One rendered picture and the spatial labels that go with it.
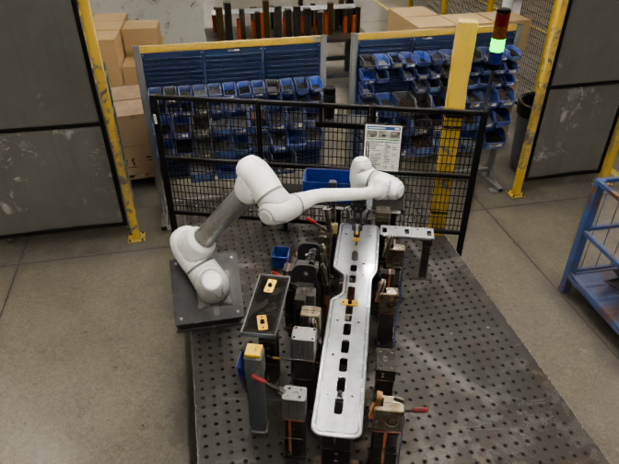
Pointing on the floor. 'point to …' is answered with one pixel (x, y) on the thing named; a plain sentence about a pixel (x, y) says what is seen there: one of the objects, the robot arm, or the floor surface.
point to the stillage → (598, 273)
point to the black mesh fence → (307, 150)
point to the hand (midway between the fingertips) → (356, 230)
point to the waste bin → (520, 127)
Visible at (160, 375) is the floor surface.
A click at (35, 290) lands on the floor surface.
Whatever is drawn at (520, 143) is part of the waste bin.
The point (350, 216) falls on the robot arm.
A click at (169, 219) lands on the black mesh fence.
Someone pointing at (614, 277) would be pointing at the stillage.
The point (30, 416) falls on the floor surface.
